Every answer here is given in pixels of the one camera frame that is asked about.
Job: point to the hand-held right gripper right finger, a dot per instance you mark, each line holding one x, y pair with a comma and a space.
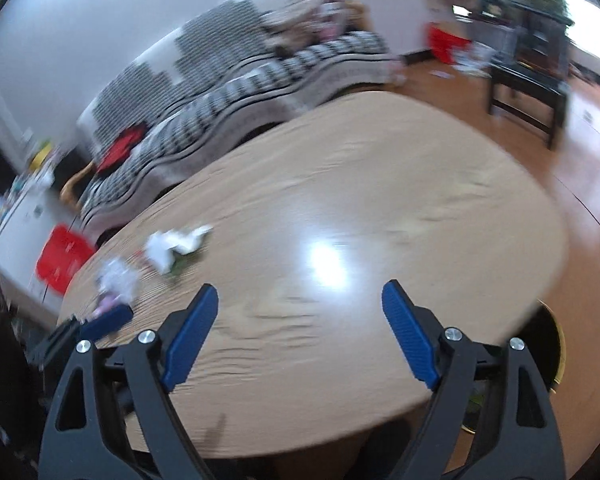
410, 335

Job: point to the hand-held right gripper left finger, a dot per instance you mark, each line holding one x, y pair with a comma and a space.
190, 340

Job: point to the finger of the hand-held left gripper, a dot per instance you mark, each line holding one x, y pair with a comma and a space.
107, 321

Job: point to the pale wrapper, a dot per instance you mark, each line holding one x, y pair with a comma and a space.
117, 280

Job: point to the black bin with gold rim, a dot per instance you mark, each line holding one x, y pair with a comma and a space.
545, 340

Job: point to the red bear-shaped chair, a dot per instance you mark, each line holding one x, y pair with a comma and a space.
62, 257

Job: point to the white crumpled tissue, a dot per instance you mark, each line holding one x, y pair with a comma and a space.
167, 247

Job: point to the white cabinet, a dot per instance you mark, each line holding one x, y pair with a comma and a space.
25, 225

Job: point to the wooden sofa armrest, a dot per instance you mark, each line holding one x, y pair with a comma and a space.
357, 12
75, 185

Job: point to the red cushion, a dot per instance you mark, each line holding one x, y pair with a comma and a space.
120, 150

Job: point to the yellow box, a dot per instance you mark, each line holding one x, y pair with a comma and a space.
41, 155

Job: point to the black white striped sofa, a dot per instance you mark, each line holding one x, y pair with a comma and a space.
220, 100

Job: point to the dark wooden stool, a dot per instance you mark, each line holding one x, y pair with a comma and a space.
527, 85

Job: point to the red bag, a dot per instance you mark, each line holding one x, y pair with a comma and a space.
447, 42

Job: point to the brown plush toy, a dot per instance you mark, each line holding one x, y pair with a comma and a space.
295, 32

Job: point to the dark plant stand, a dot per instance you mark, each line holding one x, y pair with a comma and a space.
545, 35

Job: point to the pink printed pillow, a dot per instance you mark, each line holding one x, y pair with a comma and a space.
332, 12

